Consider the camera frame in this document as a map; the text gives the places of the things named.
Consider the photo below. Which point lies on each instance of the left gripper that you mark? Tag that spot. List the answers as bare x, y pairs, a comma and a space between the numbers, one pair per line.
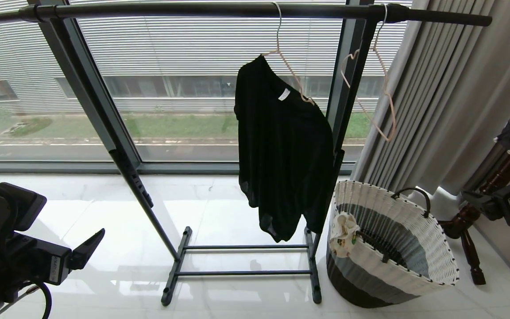
38, 259

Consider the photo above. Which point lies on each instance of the cream printed garment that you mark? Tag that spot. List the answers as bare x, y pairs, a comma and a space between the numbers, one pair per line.
341, 235

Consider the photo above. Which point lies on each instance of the black garment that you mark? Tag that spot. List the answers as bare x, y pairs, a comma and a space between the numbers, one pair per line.
281, 155

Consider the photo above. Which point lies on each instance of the pink clothes hanger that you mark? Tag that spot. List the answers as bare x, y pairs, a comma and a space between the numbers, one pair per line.
299, 83
388, 91

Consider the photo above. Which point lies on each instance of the white laundry basket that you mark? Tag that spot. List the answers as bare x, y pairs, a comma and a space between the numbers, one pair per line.
432, 252

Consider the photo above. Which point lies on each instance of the black clothes rack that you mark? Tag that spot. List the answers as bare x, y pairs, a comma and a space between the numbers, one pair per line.
193, 9

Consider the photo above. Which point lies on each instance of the dark brown wooden coat stand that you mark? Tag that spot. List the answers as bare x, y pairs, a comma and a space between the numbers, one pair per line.
469, 215

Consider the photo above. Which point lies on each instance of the beige curtain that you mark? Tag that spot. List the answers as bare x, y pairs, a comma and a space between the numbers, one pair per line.
450, 88

